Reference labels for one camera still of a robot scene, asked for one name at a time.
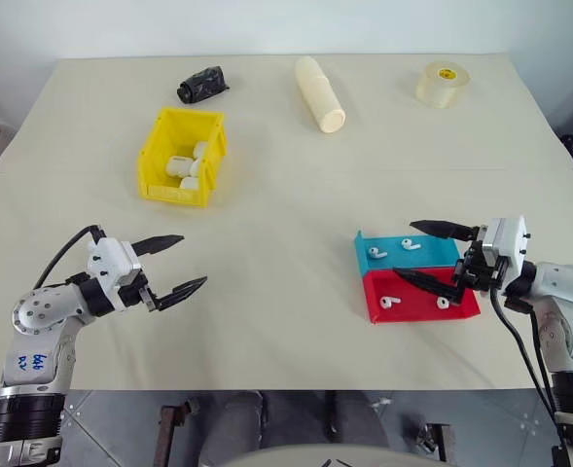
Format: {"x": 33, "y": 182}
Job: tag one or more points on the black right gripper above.
{"x": 478, "y": 272}

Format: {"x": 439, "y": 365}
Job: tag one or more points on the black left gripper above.
{"x": 137, "y": 291}

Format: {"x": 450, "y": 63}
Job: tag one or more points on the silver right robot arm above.
{"x": 568, "y": 287}

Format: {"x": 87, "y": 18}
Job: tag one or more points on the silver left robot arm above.
{"x": 38, "y": 311}

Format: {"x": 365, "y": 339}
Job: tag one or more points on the yellow plastic bin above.
{"x": 154, "y": 146}

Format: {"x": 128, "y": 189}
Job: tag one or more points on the blue plastic tray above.
{"x": 432, "y": 258}

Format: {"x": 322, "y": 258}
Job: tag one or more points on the white earbud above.
{"x": 376, "y": 252}
{"x": 409, "y": 244}
{"x": 442, "y": 303}
{"x": 388, "y": 302}

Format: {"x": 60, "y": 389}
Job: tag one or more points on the red plastic tray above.
{"x": 412, "y": 312}

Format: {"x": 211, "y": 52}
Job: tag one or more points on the translucent adhesive tape roll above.
{"x": 439, "y": 90}

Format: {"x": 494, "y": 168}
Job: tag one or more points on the black plastic bag roll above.
{"x": 201, "y": 85}

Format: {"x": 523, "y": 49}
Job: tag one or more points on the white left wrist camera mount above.
{"x": 108, "y": 258}

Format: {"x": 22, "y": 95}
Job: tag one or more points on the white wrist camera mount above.
{"x": 510, "y": 243}
{"x": 108, "y": 258}

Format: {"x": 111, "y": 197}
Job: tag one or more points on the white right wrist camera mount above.
{"x": 510, "y": 243}

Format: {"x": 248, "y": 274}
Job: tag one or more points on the rusty brown metal bracket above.
{"x": 171, "y": 433}
{"x": 439, "y": 440}

